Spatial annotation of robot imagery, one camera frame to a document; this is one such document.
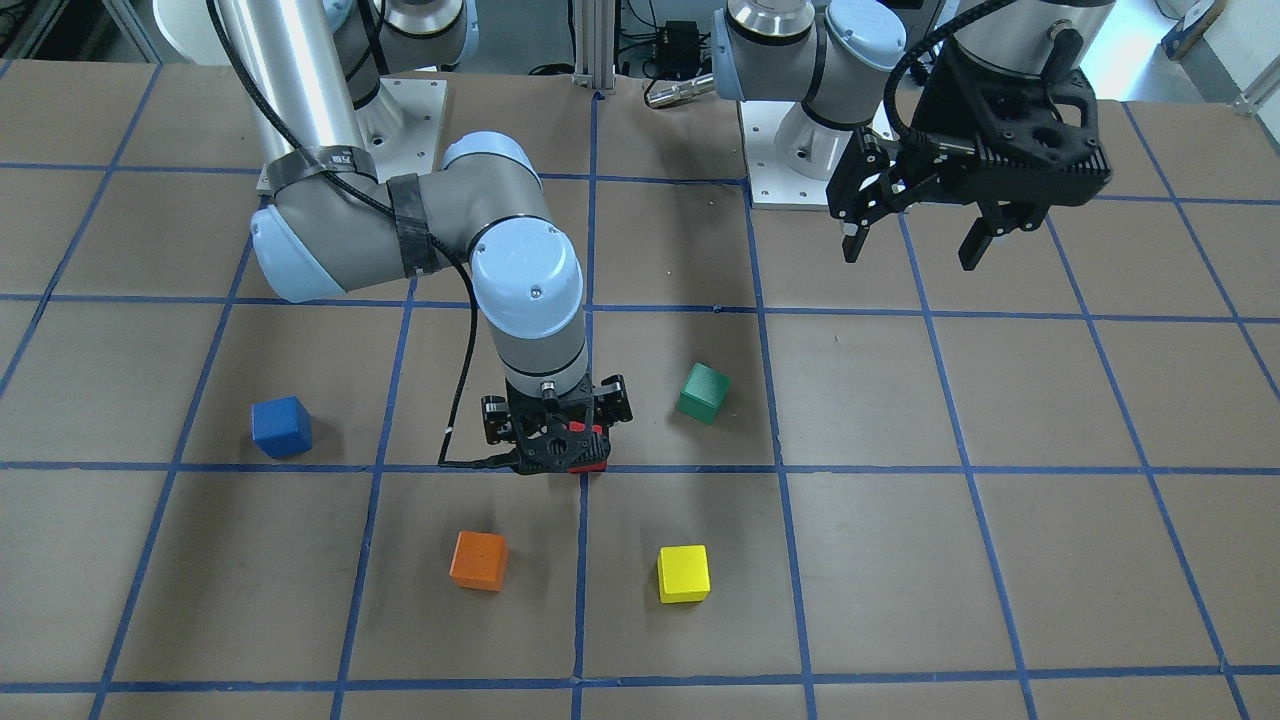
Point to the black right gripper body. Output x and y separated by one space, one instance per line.
494 418

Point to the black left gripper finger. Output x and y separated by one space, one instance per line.
996 219
858 212

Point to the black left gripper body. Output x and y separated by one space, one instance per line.
936 112

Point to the red wooden block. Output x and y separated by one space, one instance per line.
595 456

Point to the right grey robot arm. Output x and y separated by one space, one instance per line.
334 226

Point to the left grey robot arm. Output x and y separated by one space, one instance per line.
851 67

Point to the orange wooden block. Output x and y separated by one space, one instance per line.
479 561

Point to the green wooden block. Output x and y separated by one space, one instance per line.
703 393

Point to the yellow wooden block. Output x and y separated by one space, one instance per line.
683 573

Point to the blue wooden block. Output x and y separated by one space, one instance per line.
281 427

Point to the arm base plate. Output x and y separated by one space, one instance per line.
790 156
401 127

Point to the aluminium frame post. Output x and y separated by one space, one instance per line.
594 25

